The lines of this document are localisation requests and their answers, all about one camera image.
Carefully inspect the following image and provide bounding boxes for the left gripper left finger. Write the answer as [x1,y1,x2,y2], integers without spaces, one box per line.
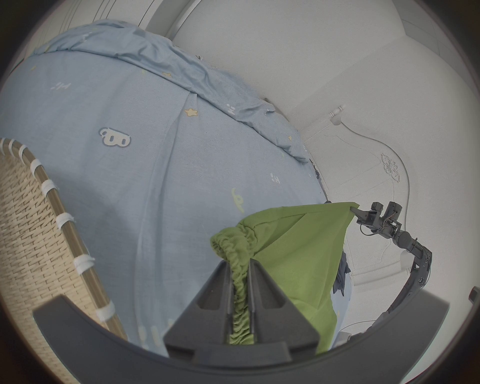
[162,260,232,347]

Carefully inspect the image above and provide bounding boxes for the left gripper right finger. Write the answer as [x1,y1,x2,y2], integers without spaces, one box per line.
[247,259,320,346]

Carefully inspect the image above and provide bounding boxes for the green shorts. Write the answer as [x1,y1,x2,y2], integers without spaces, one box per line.
[210,202,361,355]

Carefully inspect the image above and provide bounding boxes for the round woven basket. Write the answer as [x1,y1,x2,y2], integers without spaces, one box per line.
[0,138,130,376]

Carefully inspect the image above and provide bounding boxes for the dark blue printed T-shirt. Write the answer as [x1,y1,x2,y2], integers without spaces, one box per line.
[332,250,353,297]

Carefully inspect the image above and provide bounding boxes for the pale blue quilt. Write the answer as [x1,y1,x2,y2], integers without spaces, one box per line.
[34,20,313,164]

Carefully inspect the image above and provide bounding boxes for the white wardrobe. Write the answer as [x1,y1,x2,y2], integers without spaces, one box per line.
[52,0,151,30]

